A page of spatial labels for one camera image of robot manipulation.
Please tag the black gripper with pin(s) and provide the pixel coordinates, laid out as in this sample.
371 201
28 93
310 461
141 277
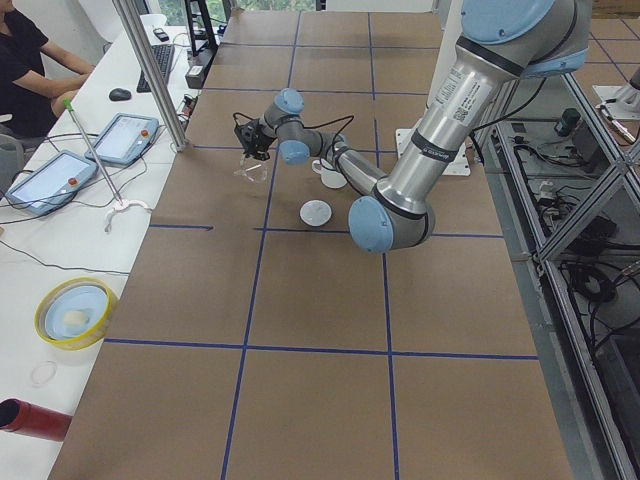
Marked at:
258 140

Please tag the clear plastic funnel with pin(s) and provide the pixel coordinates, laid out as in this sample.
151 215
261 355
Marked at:
251 170

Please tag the white enamel cup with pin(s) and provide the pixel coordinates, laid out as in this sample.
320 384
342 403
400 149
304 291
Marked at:
329 176

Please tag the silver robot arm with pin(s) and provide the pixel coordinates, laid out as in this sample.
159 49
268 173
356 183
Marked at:
500 41

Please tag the black computer box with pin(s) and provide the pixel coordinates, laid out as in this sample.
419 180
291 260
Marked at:
199 67

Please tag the far teach pendant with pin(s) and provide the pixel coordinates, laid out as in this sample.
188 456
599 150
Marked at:
125 138

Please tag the teach pendant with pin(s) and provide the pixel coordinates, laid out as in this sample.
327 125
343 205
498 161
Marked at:
53 184
125 138

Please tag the black computer mouse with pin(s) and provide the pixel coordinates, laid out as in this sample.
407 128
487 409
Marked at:
119 94

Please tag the green tipped metal rod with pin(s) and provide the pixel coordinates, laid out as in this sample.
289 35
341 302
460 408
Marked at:
117 196

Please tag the near teach pendant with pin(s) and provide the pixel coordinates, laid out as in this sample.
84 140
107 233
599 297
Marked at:
53 184

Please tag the brown cardboard mat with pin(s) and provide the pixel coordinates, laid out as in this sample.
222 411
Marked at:
249 345

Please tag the seated person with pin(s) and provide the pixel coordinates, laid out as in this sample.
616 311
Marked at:
34 101

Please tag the yellow tape roll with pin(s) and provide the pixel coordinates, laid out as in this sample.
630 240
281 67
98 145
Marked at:
75 314

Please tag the red bottle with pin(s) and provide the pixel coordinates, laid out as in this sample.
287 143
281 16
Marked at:
24 418

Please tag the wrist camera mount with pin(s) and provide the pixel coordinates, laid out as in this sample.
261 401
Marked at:
245 134

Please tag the aluminium frame post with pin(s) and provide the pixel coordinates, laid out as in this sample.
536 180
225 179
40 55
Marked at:
136 33

